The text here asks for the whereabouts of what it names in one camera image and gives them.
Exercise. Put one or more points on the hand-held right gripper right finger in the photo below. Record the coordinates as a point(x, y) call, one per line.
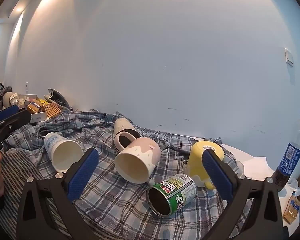
point(217, 178)

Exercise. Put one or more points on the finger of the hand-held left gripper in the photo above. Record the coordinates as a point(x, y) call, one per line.
point(7, 112)
point(17, 120)

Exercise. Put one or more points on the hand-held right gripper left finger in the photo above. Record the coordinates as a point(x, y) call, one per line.
point(82, 173)

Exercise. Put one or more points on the yellow cup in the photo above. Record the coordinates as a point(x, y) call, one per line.
point(202, 163)

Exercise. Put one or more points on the white paper cup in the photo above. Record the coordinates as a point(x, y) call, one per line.
point(62, 156)

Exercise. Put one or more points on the white box of small packets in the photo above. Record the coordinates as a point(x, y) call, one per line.
point(33, 107)

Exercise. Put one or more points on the brown striped cloth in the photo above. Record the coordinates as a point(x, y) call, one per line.
point(17, 165)

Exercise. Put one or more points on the wooden slatted rack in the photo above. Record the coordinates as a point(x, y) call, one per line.
point(52, 109)

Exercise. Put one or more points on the white bed sheet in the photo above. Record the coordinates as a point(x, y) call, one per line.
point(252, 160)

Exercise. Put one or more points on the grey crumpled bag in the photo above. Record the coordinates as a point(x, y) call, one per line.
point(57, 97)

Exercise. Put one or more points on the green tin can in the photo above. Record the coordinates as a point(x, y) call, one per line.
point(173, 195)

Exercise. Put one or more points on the blue plaid cloth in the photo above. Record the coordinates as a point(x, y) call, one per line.
point(120, 205)

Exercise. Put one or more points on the pink ceramic mug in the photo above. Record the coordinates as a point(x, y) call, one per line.
point(138, 163)

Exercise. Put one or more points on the beige tumbler with black band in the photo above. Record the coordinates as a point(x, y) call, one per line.
point(123, 128)

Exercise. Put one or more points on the plastic bottle with blue label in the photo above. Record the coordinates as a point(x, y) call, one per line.
point(291, 157)

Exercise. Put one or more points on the brown snack packet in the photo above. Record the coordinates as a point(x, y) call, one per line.
point(291, 210)

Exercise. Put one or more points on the white wall socket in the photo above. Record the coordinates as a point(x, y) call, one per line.
point(27, 86)

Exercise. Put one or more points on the white wall switch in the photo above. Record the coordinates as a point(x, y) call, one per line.
point(289, 57)

